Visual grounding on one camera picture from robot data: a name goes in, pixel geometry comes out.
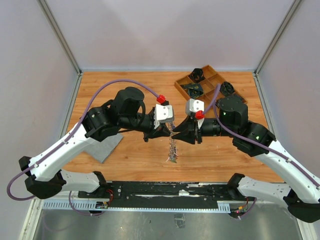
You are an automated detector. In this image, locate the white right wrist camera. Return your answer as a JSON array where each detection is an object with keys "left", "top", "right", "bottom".
[{"left": 185, "top": 98, "right": 205, "bottom": 129}]

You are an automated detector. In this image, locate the dark green folded cloth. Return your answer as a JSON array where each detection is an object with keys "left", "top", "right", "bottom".
[{"left": 220, "top": 81, "right": 235, "bottom": 97}]

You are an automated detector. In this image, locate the blue patterned folded cloth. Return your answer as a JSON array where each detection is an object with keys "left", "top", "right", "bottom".
[{"left": 181, "top": 83, "right": 204, "bottom": 99}]

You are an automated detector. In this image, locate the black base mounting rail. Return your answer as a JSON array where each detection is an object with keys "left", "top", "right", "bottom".
[{"left": 78, "top": 181, "right": 247, "bottom": 210}]

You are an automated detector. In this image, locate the grey felt cloth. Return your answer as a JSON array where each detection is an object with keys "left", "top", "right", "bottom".
[{"left": 84, "top": 133, "right": 124, "bottom": 164}]

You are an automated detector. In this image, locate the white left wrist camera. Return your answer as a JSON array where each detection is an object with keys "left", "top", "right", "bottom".
[{"left": 153, "top": 103, "right": 175, "bottom": 129}]

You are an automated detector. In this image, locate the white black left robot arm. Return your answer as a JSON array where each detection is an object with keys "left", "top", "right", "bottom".
[{"left": 19, "top": 86, "right": 174, "bottom": 199}]

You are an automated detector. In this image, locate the dark patterned folded cloth top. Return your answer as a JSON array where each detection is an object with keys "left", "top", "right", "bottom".
[{"left": 188, "top": 68, "right": 205, "bottom": 83}]

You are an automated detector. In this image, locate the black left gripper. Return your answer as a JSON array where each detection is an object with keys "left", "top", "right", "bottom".
[{"left": 120, "top": 112, "right": 172, "bottom": 143}]

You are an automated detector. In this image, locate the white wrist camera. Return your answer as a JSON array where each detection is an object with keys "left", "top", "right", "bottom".
[
  {"left": 185, "top": 98, "right": 205, "bottom": 129},
  {"left": 153, "top": 103, "right": 175, "bottom": 129}
]

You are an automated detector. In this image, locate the wooden compartment tray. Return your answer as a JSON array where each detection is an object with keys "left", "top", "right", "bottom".
[{"left": 174, "top": 65, "right": 248, "bottom": 106}]

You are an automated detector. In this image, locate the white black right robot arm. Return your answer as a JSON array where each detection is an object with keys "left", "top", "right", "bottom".
[{"left": 173, "top": 95, "right": 320, "bottom": 223}]

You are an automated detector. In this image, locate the large metal keyring disc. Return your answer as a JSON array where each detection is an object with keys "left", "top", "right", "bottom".
[{"left": 167, "top": 122, "right": 178, "bottom": 164}]

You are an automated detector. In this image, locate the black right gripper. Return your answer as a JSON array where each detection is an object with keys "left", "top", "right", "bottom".
[{"left": 171, "top": 115, "right": 237, "bottom": 144}]

